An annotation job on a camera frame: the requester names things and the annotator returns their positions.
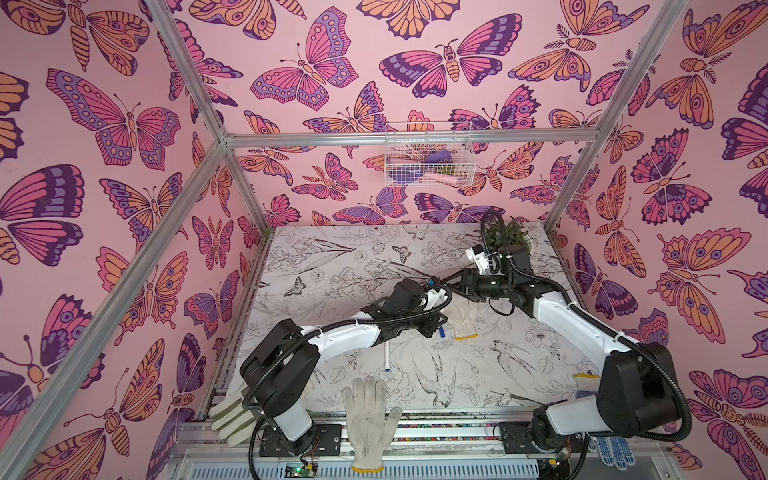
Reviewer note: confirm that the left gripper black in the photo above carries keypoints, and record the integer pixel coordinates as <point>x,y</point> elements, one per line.
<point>430,326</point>

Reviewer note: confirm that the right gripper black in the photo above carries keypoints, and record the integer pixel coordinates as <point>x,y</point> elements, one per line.
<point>471,285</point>

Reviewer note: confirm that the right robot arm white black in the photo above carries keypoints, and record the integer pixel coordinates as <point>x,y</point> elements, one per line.
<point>638,394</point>

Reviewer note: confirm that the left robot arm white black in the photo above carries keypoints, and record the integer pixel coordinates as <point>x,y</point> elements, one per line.
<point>277,371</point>

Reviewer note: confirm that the white potted green plant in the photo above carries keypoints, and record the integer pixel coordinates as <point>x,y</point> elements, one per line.
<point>512,234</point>

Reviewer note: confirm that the white glove on table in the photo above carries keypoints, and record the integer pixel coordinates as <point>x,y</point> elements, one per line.
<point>462,315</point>

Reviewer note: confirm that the white glove front centre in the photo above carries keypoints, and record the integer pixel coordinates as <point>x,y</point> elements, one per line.
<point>370,427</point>

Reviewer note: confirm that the green circuit board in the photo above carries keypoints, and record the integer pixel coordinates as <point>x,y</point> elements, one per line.
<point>298,470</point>

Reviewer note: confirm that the blue dotted glove right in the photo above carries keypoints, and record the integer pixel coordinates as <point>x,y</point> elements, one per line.
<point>613,451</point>

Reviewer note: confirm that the white glove front left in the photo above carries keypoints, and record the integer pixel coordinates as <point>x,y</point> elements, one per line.
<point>232,423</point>

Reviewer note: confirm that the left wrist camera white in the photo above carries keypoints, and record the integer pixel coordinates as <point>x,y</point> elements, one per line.
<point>437,295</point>

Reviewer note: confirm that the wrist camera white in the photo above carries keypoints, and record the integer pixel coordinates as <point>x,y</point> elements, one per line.
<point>486,263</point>
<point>437,295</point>

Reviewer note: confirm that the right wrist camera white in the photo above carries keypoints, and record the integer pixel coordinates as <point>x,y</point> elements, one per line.
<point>486,263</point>

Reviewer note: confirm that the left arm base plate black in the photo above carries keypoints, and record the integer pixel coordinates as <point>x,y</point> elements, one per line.
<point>321,440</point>

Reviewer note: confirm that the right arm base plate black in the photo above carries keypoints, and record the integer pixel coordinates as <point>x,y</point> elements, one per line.
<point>516,438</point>

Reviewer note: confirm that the white wire basket on wall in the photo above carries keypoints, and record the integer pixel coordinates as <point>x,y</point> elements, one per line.
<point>430,158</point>

